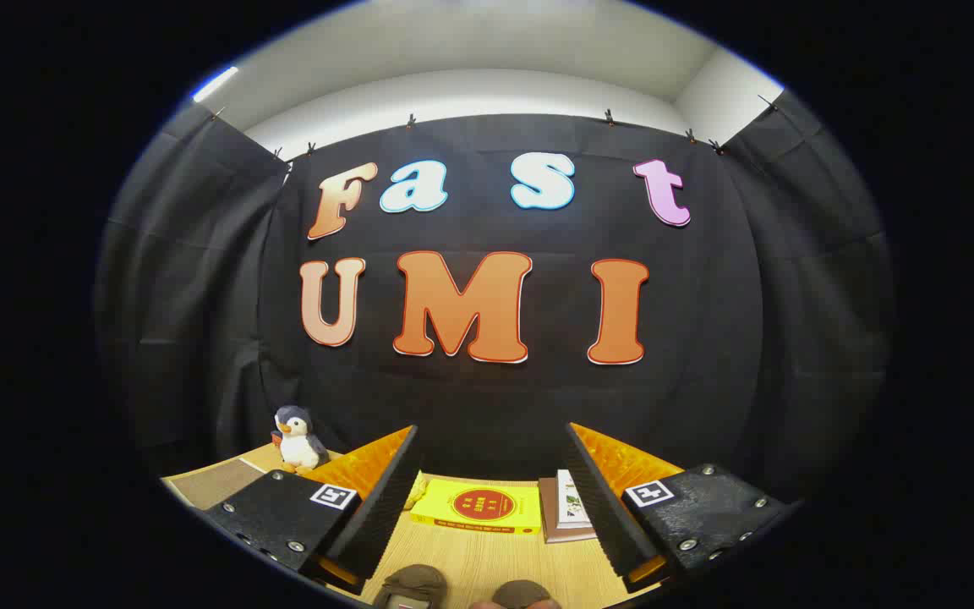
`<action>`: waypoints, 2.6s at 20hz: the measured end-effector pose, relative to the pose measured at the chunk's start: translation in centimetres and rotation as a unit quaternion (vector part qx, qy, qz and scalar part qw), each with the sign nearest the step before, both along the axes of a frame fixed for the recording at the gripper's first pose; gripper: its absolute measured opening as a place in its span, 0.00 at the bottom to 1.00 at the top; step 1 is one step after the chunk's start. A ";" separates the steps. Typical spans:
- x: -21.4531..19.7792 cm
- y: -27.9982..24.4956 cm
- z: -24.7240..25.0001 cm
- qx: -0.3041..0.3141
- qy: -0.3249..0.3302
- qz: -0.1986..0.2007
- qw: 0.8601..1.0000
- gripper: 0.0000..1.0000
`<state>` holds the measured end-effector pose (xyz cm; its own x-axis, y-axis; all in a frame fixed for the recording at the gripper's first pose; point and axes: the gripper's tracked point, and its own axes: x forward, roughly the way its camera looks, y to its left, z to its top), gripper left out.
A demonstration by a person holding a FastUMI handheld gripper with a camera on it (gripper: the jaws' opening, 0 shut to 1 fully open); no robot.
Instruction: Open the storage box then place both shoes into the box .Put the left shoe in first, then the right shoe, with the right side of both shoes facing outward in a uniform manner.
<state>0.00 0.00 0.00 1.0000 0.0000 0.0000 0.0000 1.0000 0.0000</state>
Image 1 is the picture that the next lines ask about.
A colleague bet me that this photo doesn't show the yellow book with red circle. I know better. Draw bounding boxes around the yellow book with red circle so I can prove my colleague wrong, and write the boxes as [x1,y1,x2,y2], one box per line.
[409,479,543,535]

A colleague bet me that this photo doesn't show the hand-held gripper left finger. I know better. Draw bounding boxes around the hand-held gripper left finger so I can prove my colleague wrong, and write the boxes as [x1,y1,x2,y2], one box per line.
[200,425,422,595]

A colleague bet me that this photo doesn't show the black backdrop cloth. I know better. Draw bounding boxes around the black backdrop cloth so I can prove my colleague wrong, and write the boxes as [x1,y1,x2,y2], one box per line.
[94,89,894,508]

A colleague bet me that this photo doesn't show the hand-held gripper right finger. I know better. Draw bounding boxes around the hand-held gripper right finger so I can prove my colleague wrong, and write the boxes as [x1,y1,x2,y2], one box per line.
[566,422,789,595]

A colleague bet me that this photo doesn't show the brown book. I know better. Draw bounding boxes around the brown book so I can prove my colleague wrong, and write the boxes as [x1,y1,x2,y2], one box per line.
[538,478,598,544]

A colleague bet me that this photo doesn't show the brown fuzzy bow shoe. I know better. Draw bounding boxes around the brown fuzzy bow shoe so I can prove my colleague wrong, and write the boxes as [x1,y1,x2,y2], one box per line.
[373,564,451,609]
[490,579,562,609]

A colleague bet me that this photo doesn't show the penguin plush toy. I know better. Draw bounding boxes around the penguin plush toy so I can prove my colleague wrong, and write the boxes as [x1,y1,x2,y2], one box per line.
[271,404,331,475]

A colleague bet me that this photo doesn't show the white illustrated book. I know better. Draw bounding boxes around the white illustrated book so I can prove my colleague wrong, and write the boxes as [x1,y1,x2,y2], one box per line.
[556,469,596,530]

